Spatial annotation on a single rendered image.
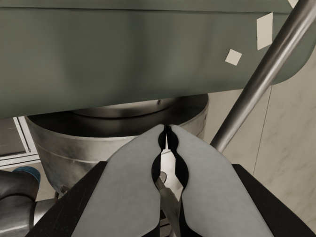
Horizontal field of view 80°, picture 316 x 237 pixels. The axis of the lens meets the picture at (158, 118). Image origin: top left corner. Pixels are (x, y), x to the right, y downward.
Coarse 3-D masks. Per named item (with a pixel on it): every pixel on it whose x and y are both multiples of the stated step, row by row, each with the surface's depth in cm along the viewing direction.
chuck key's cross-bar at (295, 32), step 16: (304, 0) 9; (288, 16) 10; (304, 16) 9; (288, 32) 10; (304, 32) 10; (272, 48) 10; (288, 48) 10; (272, 64) 11; (256, 80) 11; (272, 80) 11; (240, 96) 13; (256, 96) 12; (240, 112) 13; (224, 128) 14; (224, 144) 14
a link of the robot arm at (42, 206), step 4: (44, 200) 44; (48, 200) 43; (52, 200) 43; (56, 200) 44; (36, 204) 42; (40, 204) 42; (44, 204) 42; (48, 204) 42; (52, 204) 42; (36, 208) 41; (40, 208) 41; (44, 208) 41; (48, 208) 42; (36, 212) 41; (40, 212) 41; (44, 212) 41; (36, 216) 40; (40, 216) 40; (36, 220) 40
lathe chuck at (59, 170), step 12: (204, 132) 33; (36, 144) 27; (48, 156) 25; (60, 156) 24; (168, 156) 25; (48, 168) 28; (60, 168) 25; (72, 168) 24; (84, 168) 24; (168, 168) 27; (48, 180) 31; (60, 180) 27; (72, 180) 26; (168, 180) 28; (60, 192) 29
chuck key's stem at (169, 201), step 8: (160, 176) 27; (160, 184) 25; (160, 192) 24; (168, 192) 23; (168, 200) 22; (176, 200) 23; (168, 208) 22; (176, 208) 21; (168, 216) 21; (176, 224) 20; (176, 232) 20
